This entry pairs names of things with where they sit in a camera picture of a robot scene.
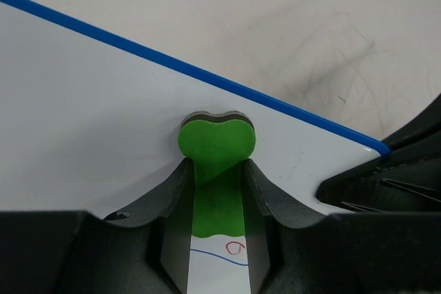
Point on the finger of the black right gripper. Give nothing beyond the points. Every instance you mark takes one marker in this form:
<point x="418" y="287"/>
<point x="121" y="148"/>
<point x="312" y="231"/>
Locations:
<point x="406" y="180"/>

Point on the green bone-shaped eraser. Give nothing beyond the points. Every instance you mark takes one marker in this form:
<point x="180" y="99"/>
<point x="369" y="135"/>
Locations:
<point x="217" y="145"/>

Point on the blue-framed whiteboard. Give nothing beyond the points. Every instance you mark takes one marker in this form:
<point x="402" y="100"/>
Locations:
<point x="90" y="122"/>

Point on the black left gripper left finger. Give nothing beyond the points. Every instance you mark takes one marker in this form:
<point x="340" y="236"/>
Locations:
<point x="140" y="248"/>

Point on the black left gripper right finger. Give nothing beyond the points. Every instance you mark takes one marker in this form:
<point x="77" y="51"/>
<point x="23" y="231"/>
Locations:
<point x="292" y="248"/>

